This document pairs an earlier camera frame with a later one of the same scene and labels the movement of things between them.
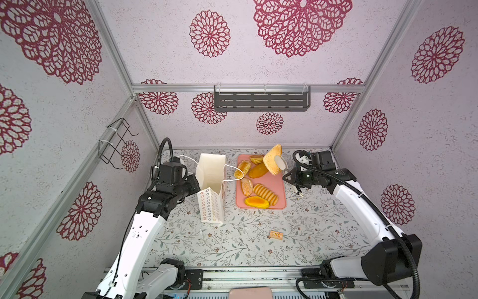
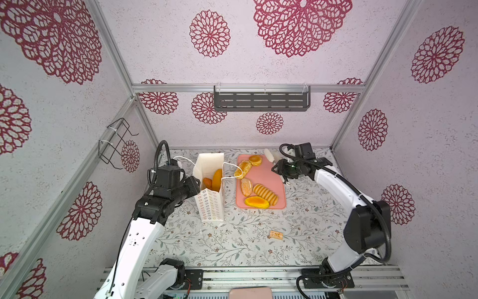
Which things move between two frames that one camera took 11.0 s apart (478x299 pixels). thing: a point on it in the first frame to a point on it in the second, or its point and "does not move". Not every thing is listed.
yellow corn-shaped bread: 243,168 does not move
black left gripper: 193,182 does not move
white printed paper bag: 211,179 does not move
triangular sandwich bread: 269,160 to 208,183
